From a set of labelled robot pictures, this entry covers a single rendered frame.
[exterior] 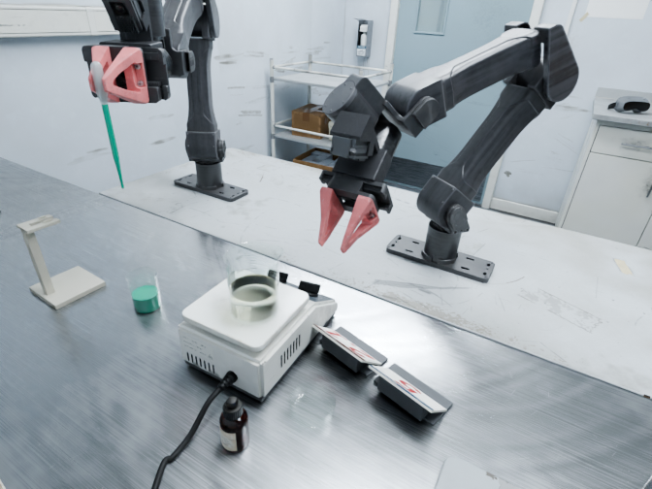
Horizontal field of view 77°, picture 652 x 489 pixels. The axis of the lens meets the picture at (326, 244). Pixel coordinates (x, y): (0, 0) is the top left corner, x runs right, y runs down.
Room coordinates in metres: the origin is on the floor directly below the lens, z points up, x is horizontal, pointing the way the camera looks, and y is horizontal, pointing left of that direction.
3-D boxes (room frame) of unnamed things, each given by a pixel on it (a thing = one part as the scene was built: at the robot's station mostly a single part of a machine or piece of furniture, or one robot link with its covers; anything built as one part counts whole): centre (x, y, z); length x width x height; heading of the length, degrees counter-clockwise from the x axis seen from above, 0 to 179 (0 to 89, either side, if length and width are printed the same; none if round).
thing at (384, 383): (0.35, -0.11, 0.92); 0.09 x 0.06 x 0.04; 46
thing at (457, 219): (0.68, -0.21, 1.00); 0.09 x 0.06 x 0.06; 24
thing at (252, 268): (0.40, 0.08, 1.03); 0.07 x 0.06 x 0.08; 116
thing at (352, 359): (0.42, -0.04, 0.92); 0.09 x 0.06 x 0.04; 46
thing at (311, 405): (0.32, 0.01, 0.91); 0.06 x 0.06 x 0.02
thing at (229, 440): (0.28, 0.09, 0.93); 0.03 x 0.03 x 0.07
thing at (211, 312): (0.41, 0.09, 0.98); 0.12 x 0.12 x 0.01; 63
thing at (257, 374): (0.43, 0.08, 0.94); 0.22 x 0.13 x 0.08; 153
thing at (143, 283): (0.50, 0.27, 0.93); 0.04 x 0.04 x 0.06
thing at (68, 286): (0.54, 0.42, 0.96); 0.08 x 0.08 x 0.13; 58
